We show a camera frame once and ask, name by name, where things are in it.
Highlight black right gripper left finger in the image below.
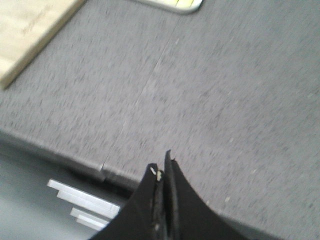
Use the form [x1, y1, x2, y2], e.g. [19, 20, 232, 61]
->
[91, 163, 164, 240]

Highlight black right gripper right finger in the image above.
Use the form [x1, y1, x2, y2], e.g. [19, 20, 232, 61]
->
[163, 150, 246, 240]

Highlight cream white tray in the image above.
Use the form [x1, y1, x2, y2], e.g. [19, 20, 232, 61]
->
[136, 0, 203, 15]

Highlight white stacked strips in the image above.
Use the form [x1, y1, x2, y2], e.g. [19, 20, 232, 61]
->
[47, 179, 121, 231]

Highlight yellow-green fruit slice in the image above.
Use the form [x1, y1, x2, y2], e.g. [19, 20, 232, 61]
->
[176, 0, 193, 8]

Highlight wooden cutting board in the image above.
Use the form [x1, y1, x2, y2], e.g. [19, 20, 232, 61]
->
[0, 0, 84, 90]

